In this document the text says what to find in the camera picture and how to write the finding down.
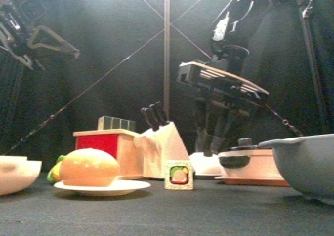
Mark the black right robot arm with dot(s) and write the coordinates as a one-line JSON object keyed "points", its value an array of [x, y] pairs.
{"points": [[237, 22]]}

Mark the orange fruit on white plate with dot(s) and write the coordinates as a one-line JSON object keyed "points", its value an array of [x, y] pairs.
{"points": [[88, 166]]}

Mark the grey toy toast slices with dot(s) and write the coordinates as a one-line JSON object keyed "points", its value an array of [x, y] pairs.
{"points": [[115, 123]]}

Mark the vertical metal frame pole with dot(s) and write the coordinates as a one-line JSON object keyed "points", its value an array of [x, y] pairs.
{"points": [[166, 51]]}

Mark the white plate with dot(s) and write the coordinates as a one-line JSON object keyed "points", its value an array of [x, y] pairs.
{"points": [[104, 188]]}

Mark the wooden toy pot black lid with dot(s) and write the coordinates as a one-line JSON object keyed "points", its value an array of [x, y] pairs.
{"points": [[257, 168]]}

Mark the slanted metal frame pole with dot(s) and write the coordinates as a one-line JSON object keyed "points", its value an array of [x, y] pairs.
{"points": [[312, 51]]}

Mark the toy sushi roll piece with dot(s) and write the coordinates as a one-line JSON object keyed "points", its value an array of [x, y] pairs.
{"points": [[178, 175]]}

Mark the white bowl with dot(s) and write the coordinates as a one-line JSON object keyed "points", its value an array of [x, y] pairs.
{"points": [[15, 176]]}

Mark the white domed toy dish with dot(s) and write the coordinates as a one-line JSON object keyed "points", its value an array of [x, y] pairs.
{"points": [[206, 165]]}

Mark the grey bowl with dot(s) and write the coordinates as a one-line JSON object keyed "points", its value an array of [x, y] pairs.
{"points": [[305, 165]]}

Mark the white toy knife block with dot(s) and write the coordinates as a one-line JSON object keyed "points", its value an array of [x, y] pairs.
{"points": [[163, 145]]}

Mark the red wooden toy toaster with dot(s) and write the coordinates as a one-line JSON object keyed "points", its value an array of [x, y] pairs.
{"points": [[112, 147]]}

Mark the green yellow toy vegetable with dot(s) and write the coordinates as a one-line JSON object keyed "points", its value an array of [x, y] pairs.
{"points": [[54, 173]]}

